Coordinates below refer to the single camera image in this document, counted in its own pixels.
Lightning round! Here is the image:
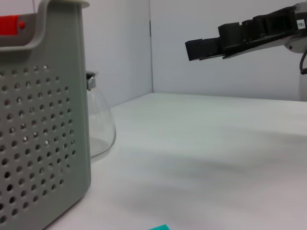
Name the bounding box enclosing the orange basket handle clip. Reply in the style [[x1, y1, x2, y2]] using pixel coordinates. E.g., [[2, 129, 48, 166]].
[[0, 14, 26, 37]]

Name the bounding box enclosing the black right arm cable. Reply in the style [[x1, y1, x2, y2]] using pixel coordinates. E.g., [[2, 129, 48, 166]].
[[299, 47, 307, 75]]

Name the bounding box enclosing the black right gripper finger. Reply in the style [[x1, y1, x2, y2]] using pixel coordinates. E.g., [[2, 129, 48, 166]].
[[184, 37, 225, 62]]

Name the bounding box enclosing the cyan square toy brick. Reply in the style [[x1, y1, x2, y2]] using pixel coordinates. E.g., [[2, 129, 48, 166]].
[[148, 223, 171, 230]]

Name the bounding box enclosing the glass teapot black lid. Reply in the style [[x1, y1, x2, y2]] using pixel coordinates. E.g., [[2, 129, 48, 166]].
[[85, 70, 118, 159]]

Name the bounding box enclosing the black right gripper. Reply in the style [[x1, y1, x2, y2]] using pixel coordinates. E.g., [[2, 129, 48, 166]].
[[217, 6, 307, 60]]

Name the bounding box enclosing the grey perforated plastic basket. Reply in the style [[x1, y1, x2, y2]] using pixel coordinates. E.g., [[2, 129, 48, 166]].
[[0, 0, 92, 230]]

